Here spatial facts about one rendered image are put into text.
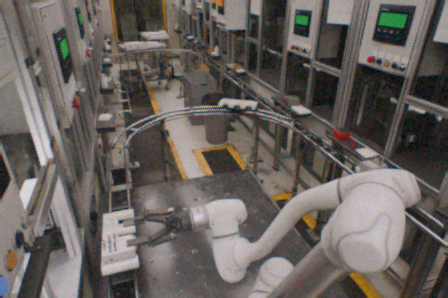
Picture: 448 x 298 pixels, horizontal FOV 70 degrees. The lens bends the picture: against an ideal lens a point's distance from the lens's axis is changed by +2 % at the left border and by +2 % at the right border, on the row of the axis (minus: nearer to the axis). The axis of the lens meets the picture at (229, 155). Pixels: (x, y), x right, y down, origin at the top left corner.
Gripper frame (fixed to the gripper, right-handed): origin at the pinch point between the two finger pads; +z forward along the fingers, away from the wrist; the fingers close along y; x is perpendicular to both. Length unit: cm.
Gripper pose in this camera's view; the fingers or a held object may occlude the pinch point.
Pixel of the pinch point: (132, 232)
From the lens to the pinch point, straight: 117.8
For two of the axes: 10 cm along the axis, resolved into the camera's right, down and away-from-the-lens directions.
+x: 3.2, 4.5, -8.3
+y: 0.1, -8.8, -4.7
